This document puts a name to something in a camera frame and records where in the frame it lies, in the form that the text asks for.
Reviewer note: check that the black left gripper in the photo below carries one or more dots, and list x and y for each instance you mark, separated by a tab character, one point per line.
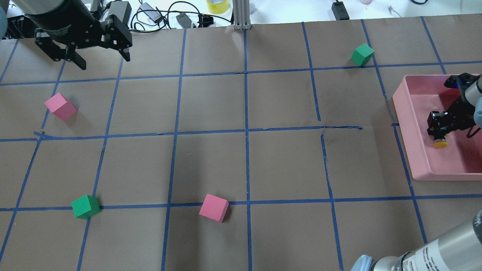
64	23

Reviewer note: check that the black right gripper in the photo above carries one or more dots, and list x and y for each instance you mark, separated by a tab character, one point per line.
460	111

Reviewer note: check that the yellow push button switch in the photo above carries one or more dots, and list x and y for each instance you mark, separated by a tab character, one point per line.
440	143

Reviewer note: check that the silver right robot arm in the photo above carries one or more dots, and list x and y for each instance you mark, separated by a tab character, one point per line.
459	249

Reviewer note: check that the green cube near left arm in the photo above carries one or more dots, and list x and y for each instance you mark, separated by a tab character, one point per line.
85	207

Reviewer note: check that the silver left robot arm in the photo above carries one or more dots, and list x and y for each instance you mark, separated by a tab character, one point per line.
42	40

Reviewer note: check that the pink plastic tray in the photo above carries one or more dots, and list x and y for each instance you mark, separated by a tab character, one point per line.
460	158

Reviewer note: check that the pink cube far left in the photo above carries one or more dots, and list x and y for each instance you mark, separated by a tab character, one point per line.
60	106

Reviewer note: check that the pink cube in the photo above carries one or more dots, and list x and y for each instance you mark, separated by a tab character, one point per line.
60	106
214	208

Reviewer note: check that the green cube near tray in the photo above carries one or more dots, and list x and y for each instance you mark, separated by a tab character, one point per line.
362	54

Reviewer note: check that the yellow tape roll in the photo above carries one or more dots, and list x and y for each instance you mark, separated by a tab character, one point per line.
217	6

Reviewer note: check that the black power adapter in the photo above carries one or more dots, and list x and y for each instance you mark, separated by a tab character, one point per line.
339	10

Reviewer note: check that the pink cube centre front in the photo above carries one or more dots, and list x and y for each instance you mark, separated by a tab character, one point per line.
214	208

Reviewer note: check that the aluminium frame post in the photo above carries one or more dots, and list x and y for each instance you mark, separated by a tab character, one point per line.
241	15

